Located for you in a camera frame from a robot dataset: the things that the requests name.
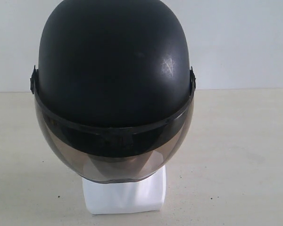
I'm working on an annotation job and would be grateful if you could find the black helmet with tinted visor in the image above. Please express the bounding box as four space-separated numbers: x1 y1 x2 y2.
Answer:
31 0 195 184

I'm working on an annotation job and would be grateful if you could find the white mannequin head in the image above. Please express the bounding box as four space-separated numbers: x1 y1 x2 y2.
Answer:
82 150 167 209

